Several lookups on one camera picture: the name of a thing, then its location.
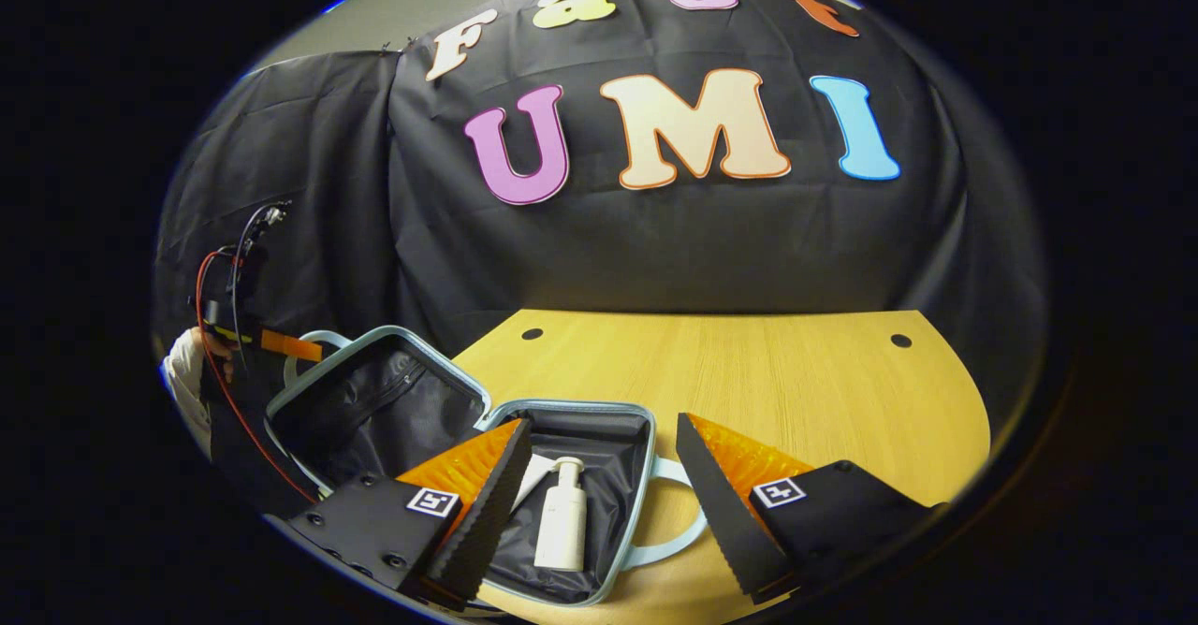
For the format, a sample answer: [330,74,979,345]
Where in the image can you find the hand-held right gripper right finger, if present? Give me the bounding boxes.
[675,411,948,606]

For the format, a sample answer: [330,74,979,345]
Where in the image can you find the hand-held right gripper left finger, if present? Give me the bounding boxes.
[284,417,533,613]

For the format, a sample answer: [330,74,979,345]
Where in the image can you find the beige cream tube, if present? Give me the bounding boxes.
[510,454,556,514]

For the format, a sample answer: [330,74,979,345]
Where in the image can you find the white pump bottle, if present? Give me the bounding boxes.
[533,456,590,573]

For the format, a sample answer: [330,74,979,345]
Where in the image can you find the light blue suitcase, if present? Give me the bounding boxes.
[263,325,709,608]

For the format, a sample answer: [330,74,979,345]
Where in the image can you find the red cable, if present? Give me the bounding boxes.
[194,248,321,506]

